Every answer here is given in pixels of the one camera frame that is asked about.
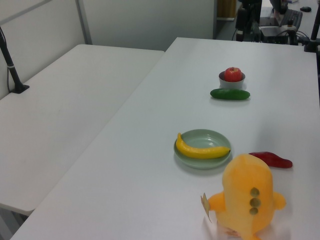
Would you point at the green plastic plate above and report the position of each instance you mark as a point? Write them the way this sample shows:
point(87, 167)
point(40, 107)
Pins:
point(210, 140)

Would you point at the red toy chili pepper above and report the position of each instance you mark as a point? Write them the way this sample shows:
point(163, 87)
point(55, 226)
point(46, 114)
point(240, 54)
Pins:
point(277, 161)

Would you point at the yellow toy banana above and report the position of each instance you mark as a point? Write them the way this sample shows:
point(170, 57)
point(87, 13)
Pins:
point(200, 152)

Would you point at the green toy cucumber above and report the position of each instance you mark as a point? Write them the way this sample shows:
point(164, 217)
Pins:
point(230, 94)

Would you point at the grey bowl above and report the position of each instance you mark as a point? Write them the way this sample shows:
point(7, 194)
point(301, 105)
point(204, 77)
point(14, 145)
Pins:
point(231, 85)

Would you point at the red toy apple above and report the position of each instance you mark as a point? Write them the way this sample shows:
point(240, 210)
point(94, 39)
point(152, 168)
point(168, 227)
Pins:
point(233, 74)

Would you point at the paper tag on plush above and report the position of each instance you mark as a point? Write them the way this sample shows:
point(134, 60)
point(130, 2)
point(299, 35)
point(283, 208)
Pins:
point(205, 202)

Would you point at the white side table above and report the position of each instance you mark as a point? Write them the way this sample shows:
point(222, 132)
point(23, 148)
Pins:
point(62, 112)

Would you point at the yellow plush toy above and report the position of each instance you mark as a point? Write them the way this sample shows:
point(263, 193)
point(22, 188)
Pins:
point(245, 180)

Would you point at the brown wooden panel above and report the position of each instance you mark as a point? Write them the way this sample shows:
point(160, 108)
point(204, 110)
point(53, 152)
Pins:
point(226, 8)

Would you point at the black cylindrical device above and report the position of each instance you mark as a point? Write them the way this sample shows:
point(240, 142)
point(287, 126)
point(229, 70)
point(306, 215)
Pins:
point(241, 18)

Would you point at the grey metal box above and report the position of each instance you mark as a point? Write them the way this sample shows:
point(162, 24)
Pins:
point(272, 32)

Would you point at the black computer mouse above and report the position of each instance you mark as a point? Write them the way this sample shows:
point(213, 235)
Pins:
point(305, 9)

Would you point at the black camera pole with base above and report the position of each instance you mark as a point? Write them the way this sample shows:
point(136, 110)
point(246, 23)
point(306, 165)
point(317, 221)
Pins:
point(13, 72)

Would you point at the black camera pole with clamp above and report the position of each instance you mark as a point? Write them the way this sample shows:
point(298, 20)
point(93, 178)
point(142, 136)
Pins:
point(313, 30)

